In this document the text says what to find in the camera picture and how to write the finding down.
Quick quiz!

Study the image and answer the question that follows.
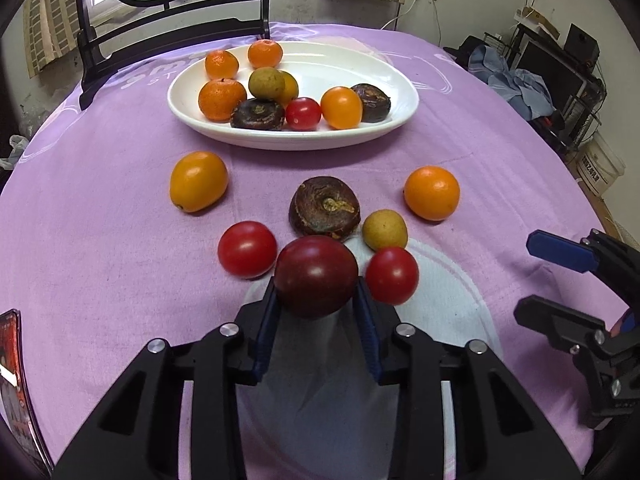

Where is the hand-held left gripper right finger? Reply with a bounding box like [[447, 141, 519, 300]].
[[353, 279, 584, 480]]

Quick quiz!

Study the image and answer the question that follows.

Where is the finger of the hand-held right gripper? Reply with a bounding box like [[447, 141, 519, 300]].
[[526, 229, 640, 306], [514, 296, 608, 356]]

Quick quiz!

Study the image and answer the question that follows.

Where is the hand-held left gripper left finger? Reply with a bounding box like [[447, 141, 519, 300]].
[[52, 277, 281, 480]]

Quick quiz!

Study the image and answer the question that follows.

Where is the dark red cherry tomato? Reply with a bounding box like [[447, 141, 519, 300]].
[[274, 235, 360, 319]]

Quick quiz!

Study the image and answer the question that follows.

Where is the brown water chestnut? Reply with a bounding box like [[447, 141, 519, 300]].
[[350, 83, 392, 123], [230, 98, 286, 131], [289, 176, 362, 239]]

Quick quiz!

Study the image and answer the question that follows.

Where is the orange cherry tomato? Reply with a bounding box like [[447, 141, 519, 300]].
[[169, 151, 229, 213], [320, 86, 364, 130], [404, 166, 461, 222]]

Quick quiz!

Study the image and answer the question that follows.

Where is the orange mandarin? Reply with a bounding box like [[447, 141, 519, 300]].
[[247, 39, 284, 69], [205, 49, 240, 81], [198, 78, 248, 122]]

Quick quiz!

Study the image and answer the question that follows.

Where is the large yellow-green cherry tomato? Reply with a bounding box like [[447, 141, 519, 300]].
[[248, 66, 287, 101]]

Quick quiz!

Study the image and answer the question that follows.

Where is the white oval plate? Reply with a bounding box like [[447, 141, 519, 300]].
[[167, 41, 420, 152]]

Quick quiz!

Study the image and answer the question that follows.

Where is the white bucket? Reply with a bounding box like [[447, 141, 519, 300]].
[[575, 132, 626, 196]]

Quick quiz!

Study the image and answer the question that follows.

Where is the light blue cloth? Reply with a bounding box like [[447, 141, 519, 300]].
[[467, 44, 557, 121]]

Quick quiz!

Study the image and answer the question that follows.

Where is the black monitor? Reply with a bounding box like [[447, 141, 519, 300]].
[[515, 37, 591, 116]]

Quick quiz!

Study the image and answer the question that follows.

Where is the purple tablecloth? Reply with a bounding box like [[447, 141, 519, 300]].
[[0, 22, 640, 480]]

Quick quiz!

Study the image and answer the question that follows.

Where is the black speaker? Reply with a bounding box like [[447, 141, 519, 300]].
[[565, 24, 601, 61]]

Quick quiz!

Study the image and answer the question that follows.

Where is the small cardboard box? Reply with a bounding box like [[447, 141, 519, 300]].
[[515, 5, 561, 40]]

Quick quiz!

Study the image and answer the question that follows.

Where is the white plastic bag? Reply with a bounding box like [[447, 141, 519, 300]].
[[0, 134, 31, 171]]

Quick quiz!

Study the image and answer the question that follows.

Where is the white power cable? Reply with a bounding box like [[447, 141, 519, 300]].
[[379, 0, 422, 31]]

